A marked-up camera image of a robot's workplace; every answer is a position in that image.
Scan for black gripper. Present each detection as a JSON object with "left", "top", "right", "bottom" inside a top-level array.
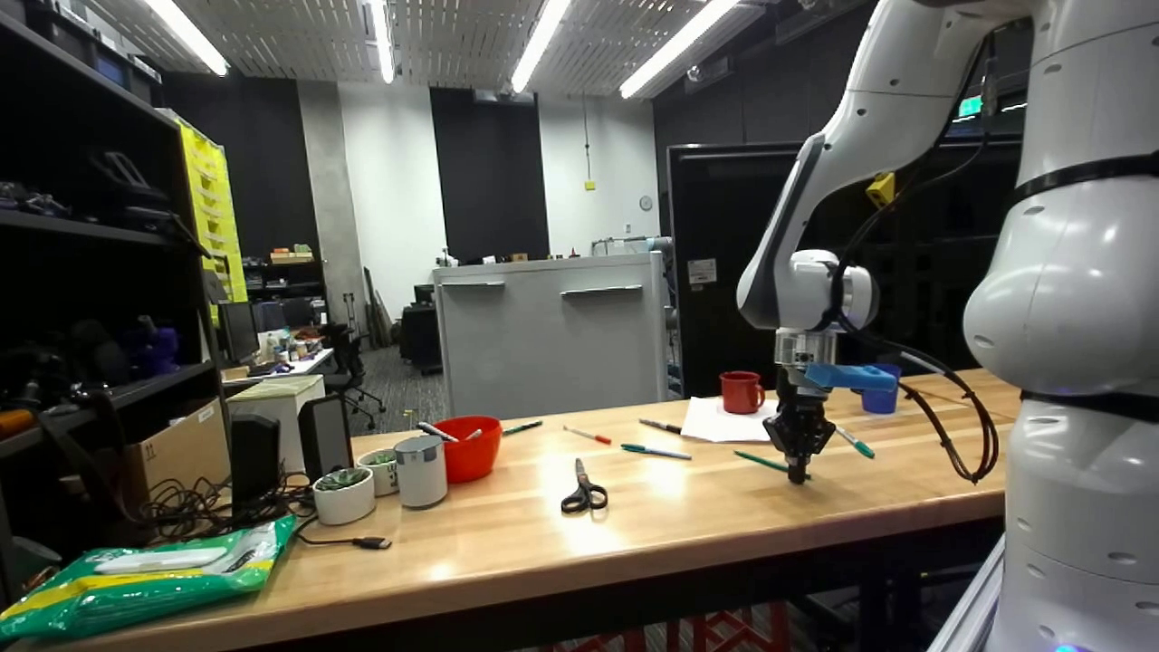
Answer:
[{"left": 762, "top": 367, "right": 839, "bottom": 489}]

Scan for thin green pen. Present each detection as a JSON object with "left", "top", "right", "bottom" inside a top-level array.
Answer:
[{"left": 730, "top": 445, "right": 797, "bottom": 475}]

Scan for dark red mug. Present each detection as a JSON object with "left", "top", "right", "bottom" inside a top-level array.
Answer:
[{"left": 716, "top": 367, "right": 771, "bottom": 418}]

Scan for orange red mug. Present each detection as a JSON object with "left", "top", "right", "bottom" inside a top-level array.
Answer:
[{"left": 433, "top": 413, "right": 506, "bottom": 489}]

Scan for white cylindrical mug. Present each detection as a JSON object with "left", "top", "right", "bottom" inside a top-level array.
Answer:
[{"left": 391, "top": 431, "right": 451, "bottom": 512}]

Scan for green cap white marker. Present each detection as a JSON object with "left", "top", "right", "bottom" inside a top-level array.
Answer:
[{"left": 833, "top": 421, "right": 879, "bottom": 463}]

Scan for white paper sheet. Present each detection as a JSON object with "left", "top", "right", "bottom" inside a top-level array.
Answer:
[{"left": 680, "top": 393, "right": 785, "bottom": 445}]

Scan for blue plastic cup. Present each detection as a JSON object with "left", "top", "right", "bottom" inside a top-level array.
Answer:
[{"left": 857, "top": 382, "right": 905, "bottom": 418}]

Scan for green and white marker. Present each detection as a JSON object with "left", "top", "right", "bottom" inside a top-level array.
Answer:
[{"left": 618, "top": 438, "right": 696, "bottom": 463}]

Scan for tall black cabinet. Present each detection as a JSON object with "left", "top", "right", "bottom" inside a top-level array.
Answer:
[{"left": 659, "top": 126, "right": 1028, "bottom": 399}]

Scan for black scissors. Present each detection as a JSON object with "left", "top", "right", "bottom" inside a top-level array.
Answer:
[{"left": 558, "top": 452, "right": 612, "bottom": 520}]

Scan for grey metal cabinet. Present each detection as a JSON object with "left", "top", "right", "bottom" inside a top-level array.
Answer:
[{"left": 431, "top": 252, "right": 671, "bottom": 421}]

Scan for yellow tag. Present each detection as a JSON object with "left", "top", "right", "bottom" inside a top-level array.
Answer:
[{"left": 864, "top": 172, "right": 905, "bottom": 214}]

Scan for small grey cup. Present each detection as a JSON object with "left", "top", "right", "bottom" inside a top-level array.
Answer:
[{"left": 360, "top": 445, "right": 403, "bottom": 501}]

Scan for white ceiling light strip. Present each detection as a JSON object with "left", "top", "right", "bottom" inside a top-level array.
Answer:
[
  {"left": 364, "top": 0, "right": 403, "bottom": 86},
  {"left": 614, "top": 0, "right": 745, "bottom": 107},
  {"left": 141, "top": 0, "right": 235, "bottom": 81},
  {"left": 506, "top": 0, "right": 578, "bottom": 99}
]

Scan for small white plant pot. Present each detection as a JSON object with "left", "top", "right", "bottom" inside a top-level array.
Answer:
[{"left": 308, "top": 459, "right": 379, "bottom": 528}]

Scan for black office chair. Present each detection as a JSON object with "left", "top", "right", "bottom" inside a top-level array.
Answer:
[{"left": 320, "top": 318, "right": 391, "bottom": 434}]

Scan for black desktop speaker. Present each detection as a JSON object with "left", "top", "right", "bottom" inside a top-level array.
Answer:
[
  {"left": 229, "top": 413, "right": 285, "bottom": 512},
  {"left": 298, "top": 393, "right": 360, "bottom": 481}
]

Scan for white side desk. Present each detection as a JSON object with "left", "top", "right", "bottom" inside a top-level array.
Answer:
[{"left": 218, "top": 367, "right": 332, "bottom": 475}]

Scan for dark background shelf unit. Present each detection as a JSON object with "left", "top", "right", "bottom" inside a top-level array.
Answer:
[{"left": 241, "top": 239, "right": 325, "bottom": 303}]

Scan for cardboard box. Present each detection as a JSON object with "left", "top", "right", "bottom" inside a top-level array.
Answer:
[{"left": 119, "top": 396, "right": 235, "bottom": 512}]

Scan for yellow storage rack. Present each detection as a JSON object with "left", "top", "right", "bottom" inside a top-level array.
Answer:
[{"left": 179, "top": 116, "right": 252, "bottom": 308}]

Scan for small blue purple object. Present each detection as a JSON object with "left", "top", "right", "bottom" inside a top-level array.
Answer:
[{"left": 137, "top": 314, "right": 188, "bottom": 376}]

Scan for green wipes packet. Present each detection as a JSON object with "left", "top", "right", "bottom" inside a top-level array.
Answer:
[{"left": 0, "top": 506, "right": 308, "bottom": 646}]

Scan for black shelving unit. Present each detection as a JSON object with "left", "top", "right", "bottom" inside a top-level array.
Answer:
[{"left": 0, "top": 0, "right": 232, "bottom": 582}]

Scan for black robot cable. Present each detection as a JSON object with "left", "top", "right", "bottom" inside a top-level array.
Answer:
[{"left": 844, "top": 22, "right": 1004, "bottom": 489}]

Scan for red metal frame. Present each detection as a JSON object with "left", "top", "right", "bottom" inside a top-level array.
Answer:
[{"left": 648, "top": 597, "right": 799, "bottom": 652}]

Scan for thin black table cable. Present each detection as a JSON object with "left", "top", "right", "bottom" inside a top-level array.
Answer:
[{"left": 298, "top": 524, "right": 397, "bottom": 555}]

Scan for tangle of black cables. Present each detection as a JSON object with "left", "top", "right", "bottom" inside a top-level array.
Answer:
[{"left": 129, "top": 468, "right": 320, "bottom": 540}]

